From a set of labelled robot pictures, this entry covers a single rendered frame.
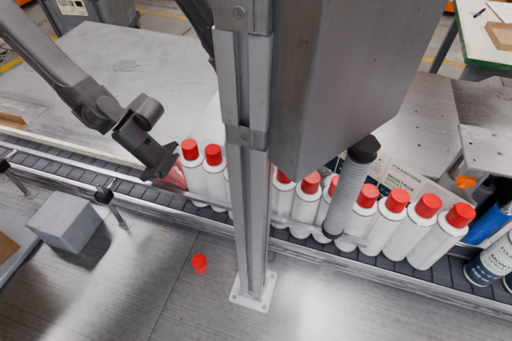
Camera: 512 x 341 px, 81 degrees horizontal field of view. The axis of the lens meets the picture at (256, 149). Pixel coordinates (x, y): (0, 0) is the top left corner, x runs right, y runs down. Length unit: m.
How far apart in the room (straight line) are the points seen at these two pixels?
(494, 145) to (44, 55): 0.82
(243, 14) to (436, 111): 0.99
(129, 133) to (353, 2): 0.54
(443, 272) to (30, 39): 0.93
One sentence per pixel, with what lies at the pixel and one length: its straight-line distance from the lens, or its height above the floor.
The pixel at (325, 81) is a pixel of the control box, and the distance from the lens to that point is 0.23.
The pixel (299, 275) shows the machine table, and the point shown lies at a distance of 0.75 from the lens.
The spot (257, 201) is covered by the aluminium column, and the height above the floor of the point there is 1.22.
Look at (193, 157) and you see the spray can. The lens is 0.64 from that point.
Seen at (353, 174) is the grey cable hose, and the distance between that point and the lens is 0.38.
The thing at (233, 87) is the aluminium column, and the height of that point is 1.38.
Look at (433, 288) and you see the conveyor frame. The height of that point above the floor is 0.88.
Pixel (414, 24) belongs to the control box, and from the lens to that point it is 0.30.
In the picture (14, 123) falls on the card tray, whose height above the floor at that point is 0.83.
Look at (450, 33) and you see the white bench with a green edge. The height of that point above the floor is 0.61.
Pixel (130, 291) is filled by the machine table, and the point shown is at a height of 0.83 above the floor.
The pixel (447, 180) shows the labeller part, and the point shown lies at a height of 1.06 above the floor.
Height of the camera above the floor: 1.53
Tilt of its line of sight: 48 degrees down
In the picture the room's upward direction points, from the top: straight up
